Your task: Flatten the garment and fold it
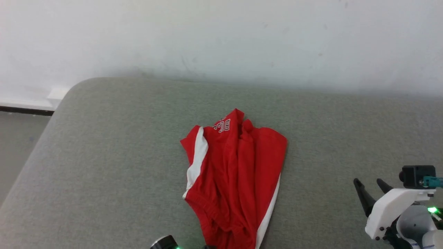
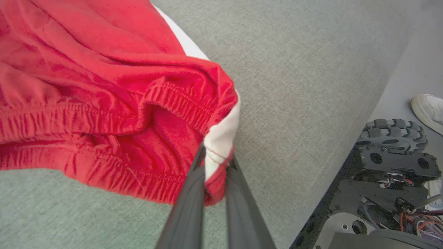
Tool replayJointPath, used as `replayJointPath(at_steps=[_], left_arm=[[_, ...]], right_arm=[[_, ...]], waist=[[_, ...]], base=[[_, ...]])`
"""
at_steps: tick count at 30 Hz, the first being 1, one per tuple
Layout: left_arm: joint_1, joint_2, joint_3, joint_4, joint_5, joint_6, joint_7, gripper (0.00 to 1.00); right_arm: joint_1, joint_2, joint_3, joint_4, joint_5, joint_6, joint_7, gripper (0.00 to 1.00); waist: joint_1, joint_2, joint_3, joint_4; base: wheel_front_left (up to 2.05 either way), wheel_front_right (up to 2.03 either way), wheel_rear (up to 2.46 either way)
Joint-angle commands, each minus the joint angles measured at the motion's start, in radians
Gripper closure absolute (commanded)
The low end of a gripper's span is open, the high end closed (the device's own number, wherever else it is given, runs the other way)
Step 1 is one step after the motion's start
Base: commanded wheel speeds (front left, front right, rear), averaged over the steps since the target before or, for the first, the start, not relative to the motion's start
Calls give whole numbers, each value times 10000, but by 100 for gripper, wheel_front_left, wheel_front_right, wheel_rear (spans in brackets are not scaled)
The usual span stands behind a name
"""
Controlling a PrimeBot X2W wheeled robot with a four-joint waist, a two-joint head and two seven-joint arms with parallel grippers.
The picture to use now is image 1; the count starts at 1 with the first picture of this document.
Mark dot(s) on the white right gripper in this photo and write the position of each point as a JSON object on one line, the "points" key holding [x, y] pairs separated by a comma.
{"points": [[387, 207]]}

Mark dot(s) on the red white sports garment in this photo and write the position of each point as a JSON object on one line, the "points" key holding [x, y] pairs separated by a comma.
{"points": [[238, 180]]}

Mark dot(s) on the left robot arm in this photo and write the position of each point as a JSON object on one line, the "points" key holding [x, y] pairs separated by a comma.
{"points": [[164, 243]]}

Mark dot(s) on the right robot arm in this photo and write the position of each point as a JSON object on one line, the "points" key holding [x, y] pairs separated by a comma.
{"points": [[415, 224]]}

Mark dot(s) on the grey-green fabric sofa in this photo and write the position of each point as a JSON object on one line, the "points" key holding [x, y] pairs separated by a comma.
{"points": [[104, 155]]}

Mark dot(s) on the black baseboard strip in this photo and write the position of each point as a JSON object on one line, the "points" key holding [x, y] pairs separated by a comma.
{"points": [[24, 110]]}

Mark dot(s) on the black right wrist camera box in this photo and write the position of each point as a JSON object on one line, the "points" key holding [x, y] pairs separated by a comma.
{"points": [[415, 176]]}

